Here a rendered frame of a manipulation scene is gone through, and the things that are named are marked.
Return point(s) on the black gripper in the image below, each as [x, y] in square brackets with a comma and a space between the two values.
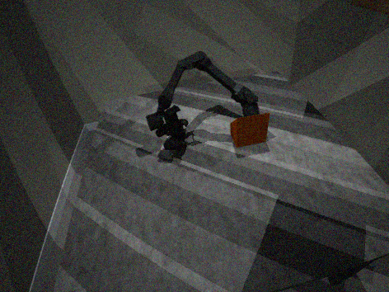
[177, 135]

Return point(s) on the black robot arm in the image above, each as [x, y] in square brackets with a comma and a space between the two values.
[201, 61]

